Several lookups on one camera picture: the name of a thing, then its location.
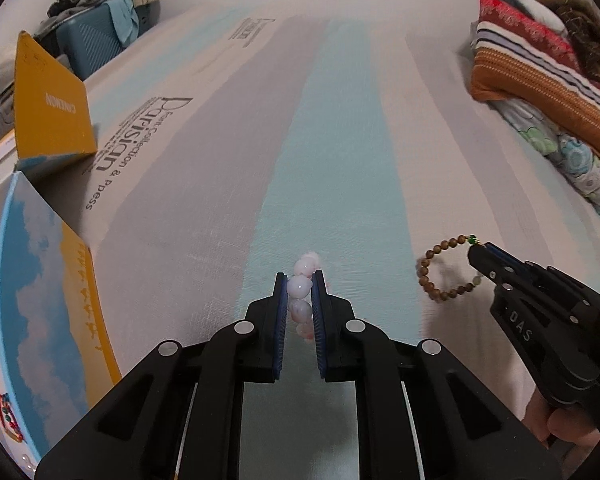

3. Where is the teal suitcase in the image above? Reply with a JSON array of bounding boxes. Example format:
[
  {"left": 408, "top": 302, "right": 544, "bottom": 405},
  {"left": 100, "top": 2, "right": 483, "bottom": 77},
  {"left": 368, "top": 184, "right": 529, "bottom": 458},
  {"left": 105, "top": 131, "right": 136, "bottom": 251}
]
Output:
[{"left": 55, "top": 0, "right": 140, "bottom": 80}]

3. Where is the brown fuzzy blanket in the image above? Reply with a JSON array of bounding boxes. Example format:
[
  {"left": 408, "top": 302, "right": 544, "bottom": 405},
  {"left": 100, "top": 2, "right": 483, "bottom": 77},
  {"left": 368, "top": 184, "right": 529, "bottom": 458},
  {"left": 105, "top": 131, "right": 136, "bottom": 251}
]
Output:
[{"left": 536, "top": 0, "right": 600, "bottom": 84}]

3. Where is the striped orange red pillow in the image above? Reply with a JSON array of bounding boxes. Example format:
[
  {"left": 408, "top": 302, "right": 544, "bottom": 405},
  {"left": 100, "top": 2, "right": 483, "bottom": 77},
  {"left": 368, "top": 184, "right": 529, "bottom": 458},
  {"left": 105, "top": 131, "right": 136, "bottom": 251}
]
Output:
[{"left": 469, "top": 0, "right": 600, "bottom": 156}]

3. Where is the pink white bead bracelet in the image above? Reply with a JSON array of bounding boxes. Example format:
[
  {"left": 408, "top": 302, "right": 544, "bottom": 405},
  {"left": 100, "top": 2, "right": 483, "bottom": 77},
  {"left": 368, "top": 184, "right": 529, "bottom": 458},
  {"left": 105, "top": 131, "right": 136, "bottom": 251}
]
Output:
[{"left": 286, "top": 250, "right": 326, "bottom": 344}]

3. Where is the floral patterned blanket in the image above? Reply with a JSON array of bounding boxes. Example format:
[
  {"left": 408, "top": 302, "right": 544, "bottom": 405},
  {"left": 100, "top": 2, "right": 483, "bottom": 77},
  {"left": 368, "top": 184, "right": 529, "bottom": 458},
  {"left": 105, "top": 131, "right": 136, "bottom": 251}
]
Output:
[{"left": 489, "top": 99, "right": 600, "bottom": 215}]

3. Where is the blue yellow cardboard box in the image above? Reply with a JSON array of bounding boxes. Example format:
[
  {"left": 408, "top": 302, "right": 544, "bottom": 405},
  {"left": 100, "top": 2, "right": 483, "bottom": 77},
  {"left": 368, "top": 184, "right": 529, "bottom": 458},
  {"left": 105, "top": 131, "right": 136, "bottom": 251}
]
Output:
[{"left": 0, "top": 32, "right": 121, "bottom": 479}]

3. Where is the striped bed sheet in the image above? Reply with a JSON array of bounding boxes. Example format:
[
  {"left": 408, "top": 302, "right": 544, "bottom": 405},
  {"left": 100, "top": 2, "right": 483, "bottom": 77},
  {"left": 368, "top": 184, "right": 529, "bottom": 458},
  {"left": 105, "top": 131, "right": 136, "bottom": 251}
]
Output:
[{"left": 46, "top": 6, "right": 600, "bottom": 412}]

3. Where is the brown wooden bead bracelet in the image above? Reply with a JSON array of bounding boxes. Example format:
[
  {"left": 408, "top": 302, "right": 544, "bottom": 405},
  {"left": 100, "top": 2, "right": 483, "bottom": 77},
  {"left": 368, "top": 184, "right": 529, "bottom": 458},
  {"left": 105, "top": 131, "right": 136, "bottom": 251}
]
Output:
[{"left": 416, "top": 233, "right": 485, "bottom": 304}]

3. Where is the red braided cord bracelet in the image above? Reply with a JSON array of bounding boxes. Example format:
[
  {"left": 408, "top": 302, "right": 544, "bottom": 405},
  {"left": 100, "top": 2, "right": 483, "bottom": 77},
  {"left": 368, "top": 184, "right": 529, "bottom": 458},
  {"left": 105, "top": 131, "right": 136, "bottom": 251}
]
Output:
[{"left": 0, "top": 391, "right": 27, "bottom": 443}]

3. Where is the person's right hand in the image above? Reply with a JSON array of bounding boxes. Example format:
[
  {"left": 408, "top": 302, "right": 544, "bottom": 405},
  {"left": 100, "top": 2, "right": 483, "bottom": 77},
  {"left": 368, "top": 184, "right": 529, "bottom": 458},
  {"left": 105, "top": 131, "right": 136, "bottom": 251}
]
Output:
[{"left": 522, "top": 389, "right": 600, "bottom": 448}]

